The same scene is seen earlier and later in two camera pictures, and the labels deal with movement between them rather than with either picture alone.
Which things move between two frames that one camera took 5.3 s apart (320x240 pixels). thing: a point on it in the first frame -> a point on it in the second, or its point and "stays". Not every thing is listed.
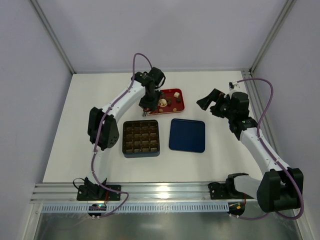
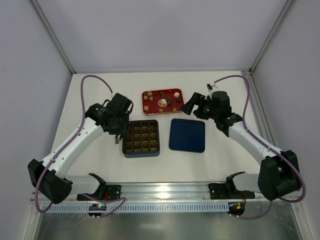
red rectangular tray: (171, 100) stays
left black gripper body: (149, 104) -> (119, 130)
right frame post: (285, 12) stays
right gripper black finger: (204, 103) -> (188, 107)
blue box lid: (187, 135) stays
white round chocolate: (162, 103) stays
